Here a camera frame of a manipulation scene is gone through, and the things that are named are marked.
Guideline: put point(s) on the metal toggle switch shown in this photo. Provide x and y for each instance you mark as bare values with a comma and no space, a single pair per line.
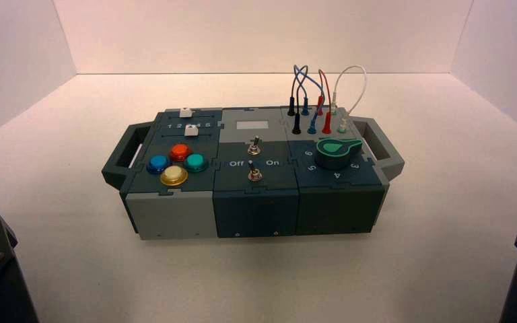
254,174
254,147

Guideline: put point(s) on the blue round push button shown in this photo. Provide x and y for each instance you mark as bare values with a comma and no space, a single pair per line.
157,164

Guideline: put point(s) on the teal round push button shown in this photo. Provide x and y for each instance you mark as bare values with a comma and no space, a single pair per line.
196,162

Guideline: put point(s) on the grey rectangular display window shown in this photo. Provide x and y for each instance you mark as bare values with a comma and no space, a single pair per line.
252,125

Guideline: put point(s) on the yellow round push button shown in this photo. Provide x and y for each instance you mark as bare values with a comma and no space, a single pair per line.
174,175

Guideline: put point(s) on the red round push button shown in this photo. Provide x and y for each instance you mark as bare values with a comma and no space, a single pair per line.
180,152

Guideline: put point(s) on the white slider knob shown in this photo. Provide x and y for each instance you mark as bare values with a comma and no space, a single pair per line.
186,112
191,130

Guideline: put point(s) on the green pointer rotary knob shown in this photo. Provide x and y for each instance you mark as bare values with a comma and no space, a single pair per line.
336,154

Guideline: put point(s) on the modular grey-green control box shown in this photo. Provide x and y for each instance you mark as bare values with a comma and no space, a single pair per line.
258,209

